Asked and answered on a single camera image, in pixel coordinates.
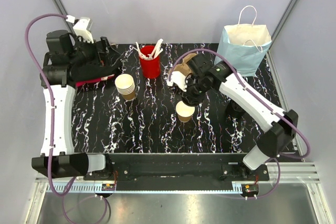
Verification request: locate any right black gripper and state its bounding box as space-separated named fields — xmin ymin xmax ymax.
xmin=178 ymin=76 xmax=208 ymax=104

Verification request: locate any brown paper cup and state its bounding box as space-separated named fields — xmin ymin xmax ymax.
xmin=175 ymin=101 xmax=195 ymax=122

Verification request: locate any light blue paper bag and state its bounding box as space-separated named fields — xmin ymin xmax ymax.
xmin=217 ymin=5 xmax=272 ymax=77

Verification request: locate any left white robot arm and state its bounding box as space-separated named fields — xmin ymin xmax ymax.
xmin=31 ymin=30 xmax=122 ymax=180

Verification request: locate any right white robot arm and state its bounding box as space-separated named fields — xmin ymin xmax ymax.
xmin=182 ymin=54 xmax=298 ymax=180

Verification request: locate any black folded cloth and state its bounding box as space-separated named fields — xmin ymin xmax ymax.
xmin=70 ymin=46 xmax=122 ymax=82

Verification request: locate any stack of brown paper cups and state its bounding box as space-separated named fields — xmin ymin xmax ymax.
xmin=115 ymin=74 xmax=135 ymax=101

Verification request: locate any pink cloth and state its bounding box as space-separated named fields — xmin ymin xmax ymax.
xmin=76 ymin=74 xmax=115 ymax=88

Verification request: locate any stack of black cup lids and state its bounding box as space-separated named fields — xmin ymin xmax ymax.
xmin=226 ymin=99 xmax=246 ymax=119

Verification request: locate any red cup holder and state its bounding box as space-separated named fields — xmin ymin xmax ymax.
xmin=139 ymin=45 xmax=161 ymax=79

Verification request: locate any white stirrers bundle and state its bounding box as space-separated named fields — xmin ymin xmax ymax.
xmin=135 ymin=38 xmax=163 ymax=60

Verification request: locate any black marble pattern mat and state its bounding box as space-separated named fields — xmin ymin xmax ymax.
xmin=71 ymin=43 xmax=264 ymax=153

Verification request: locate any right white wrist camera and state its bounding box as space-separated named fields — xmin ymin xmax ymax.
xmin=167 ymin=71 xmax=187 ymax=92

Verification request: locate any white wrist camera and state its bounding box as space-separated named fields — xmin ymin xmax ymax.
xmin=66 ymin=15 xmax=94 ymax=43
xmin=167 ymin=71 xmax=187 ymax=92

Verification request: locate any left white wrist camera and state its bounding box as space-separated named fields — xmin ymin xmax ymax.
xmin=66 ymin=15 xmax=94 ymax=43

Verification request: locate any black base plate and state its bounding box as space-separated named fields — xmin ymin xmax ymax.
xmin=84 ymin=153 xmax=269 ymax=193

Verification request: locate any aluminium frame rail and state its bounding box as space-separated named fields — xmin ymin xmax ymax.
xmin=26 ymin=161 xmax=336 ymax=224

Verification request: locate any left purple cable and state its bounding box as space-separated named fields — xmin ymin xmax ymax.
xmin=24 ymin=13 xmax=109 ymax=223

